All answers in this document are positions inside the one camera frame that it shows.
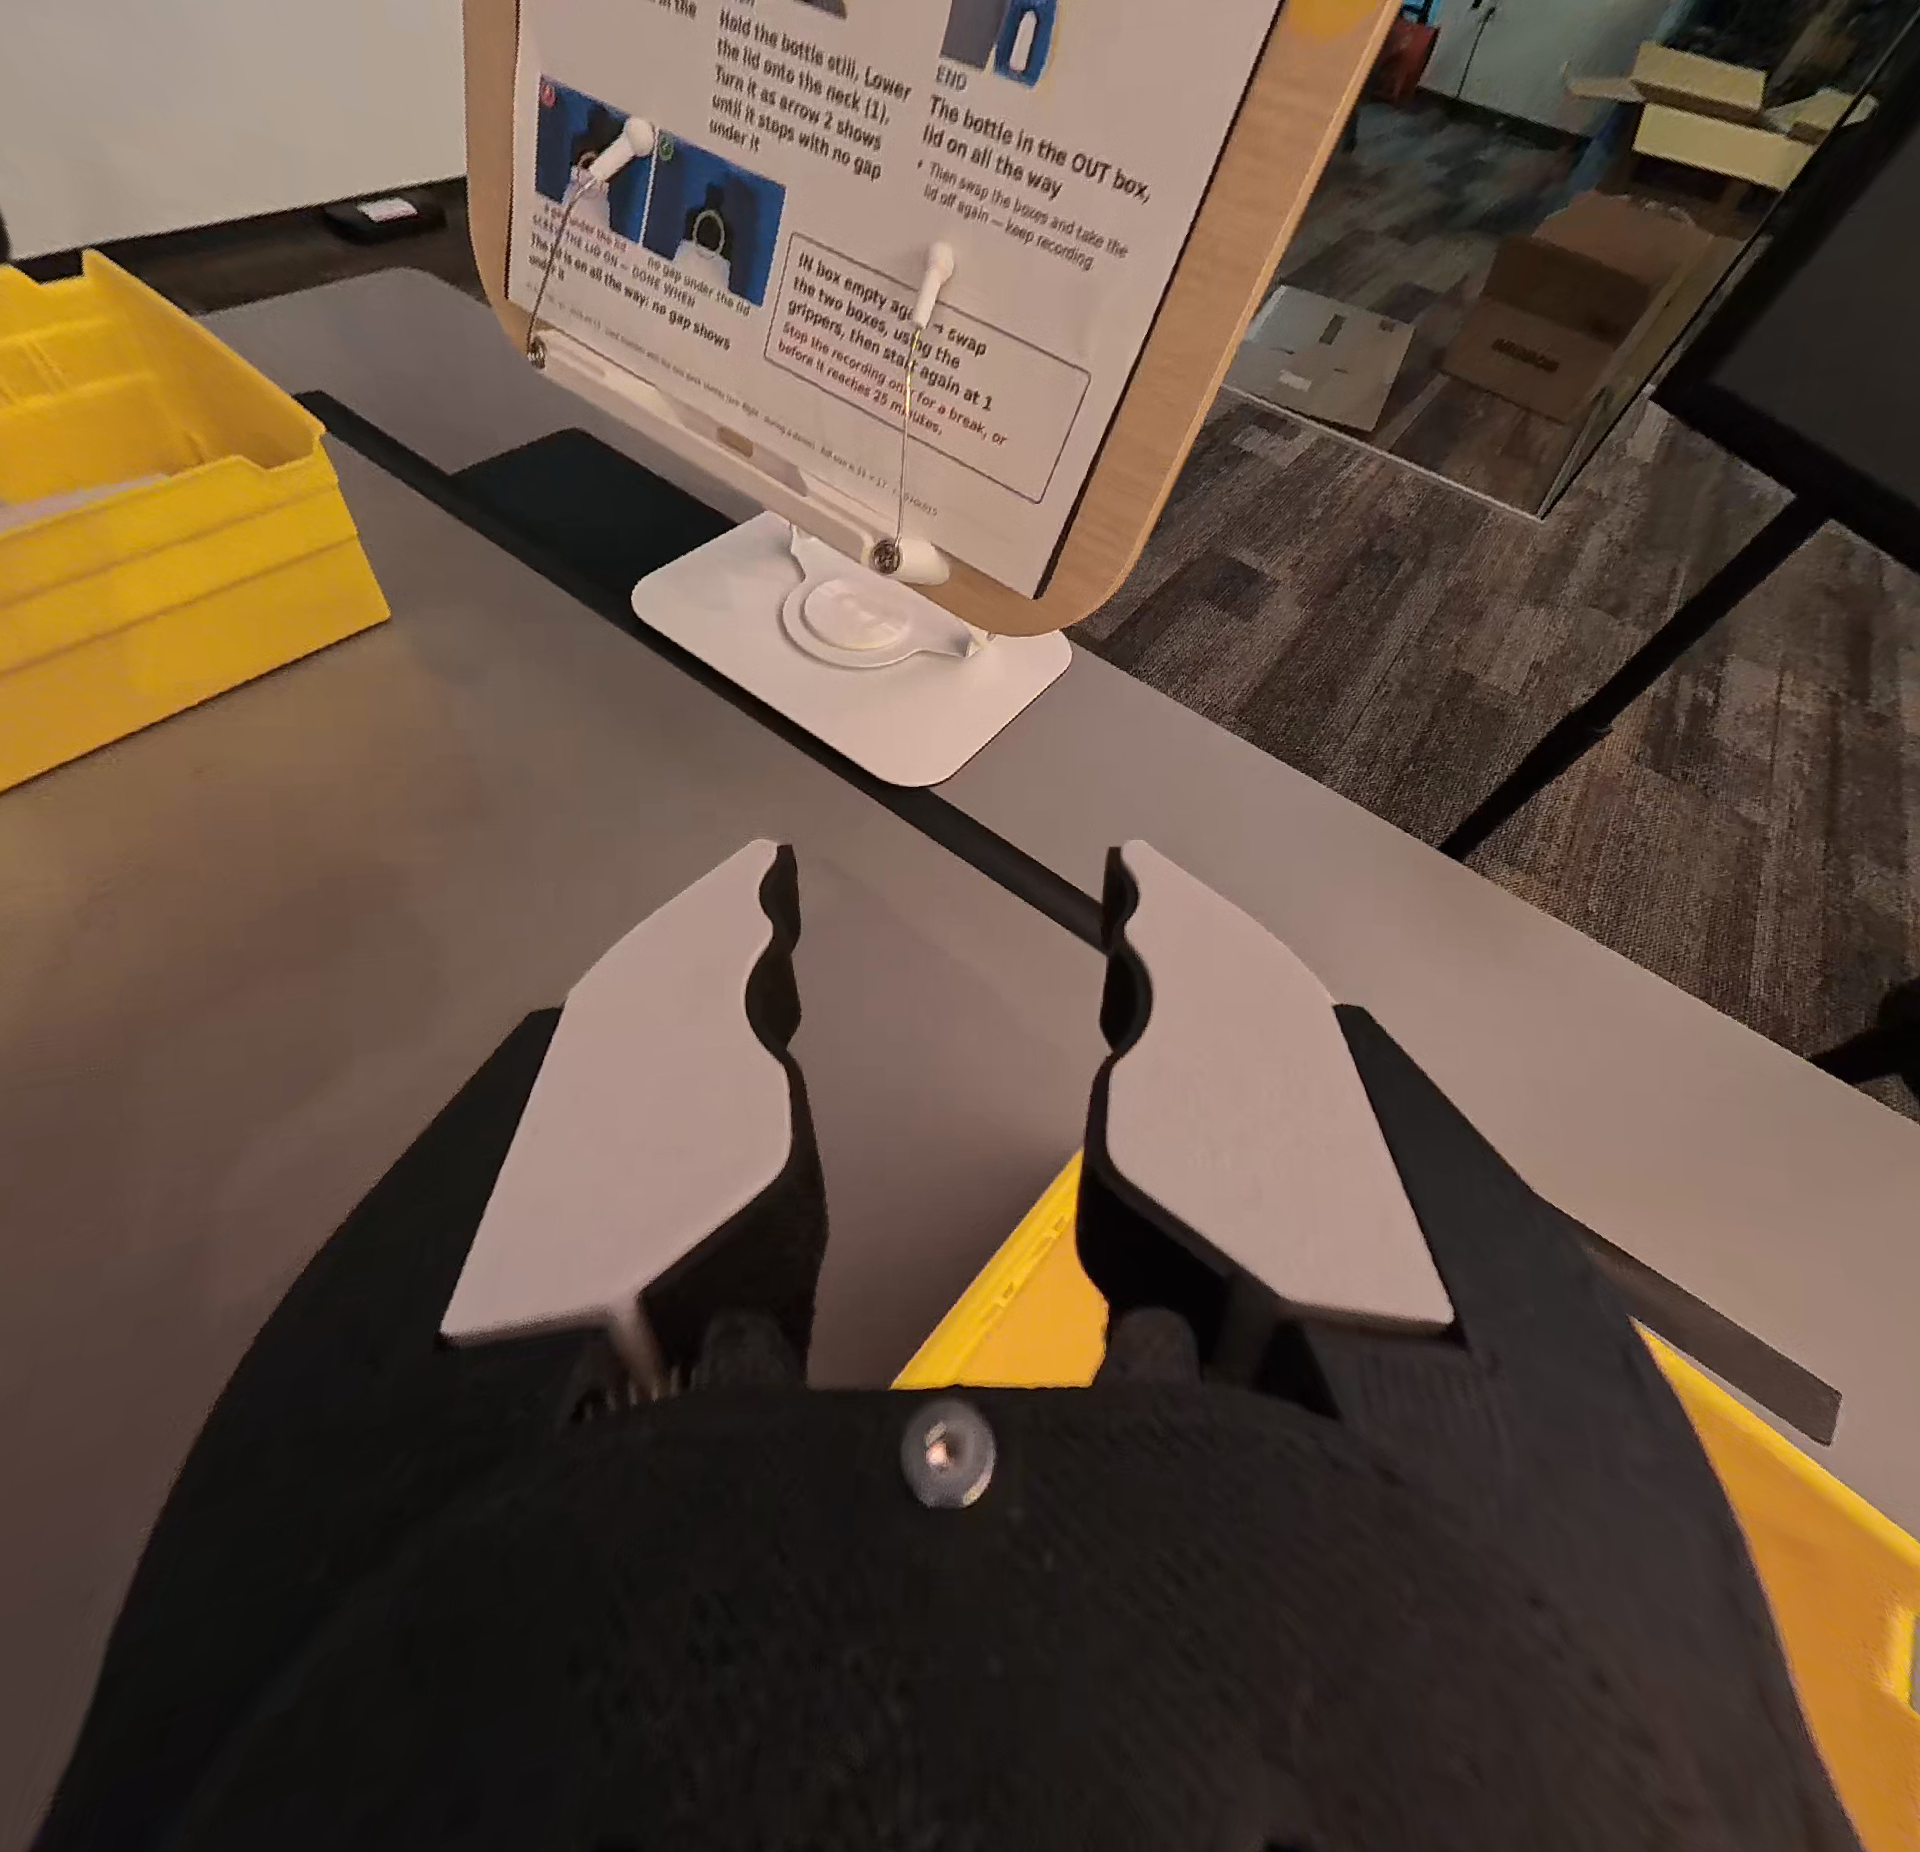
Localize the open cardboard box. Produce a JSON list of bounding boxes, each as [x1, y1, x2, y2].
[[1573, 38, 1881, 209]]

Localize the white floor board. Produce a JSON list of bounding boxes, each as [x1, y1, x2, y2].
[[1231, 287, 1417, 439]]

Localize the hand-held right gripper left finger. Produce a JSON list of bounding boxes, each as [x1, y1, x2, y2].
[[444, 839, 827, 1389]]

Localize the wooden edged instruction board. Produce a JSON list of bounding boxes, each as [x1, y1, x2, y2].
[[460, 0, 1412, 640]]

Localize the brown cardboard box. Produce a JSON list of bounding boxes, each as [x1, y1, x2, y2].
[[1442, 187, 1718, 431]]

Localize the yellow plastic bin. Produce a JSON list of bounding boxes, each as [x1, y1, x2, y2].
[[0, 246, 392, 796], [894, 1148, 1920, 1852]]

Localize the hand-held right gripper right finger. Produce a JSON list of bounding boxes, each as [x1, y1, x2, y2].
[[1076, 842, 1463, 1374]]

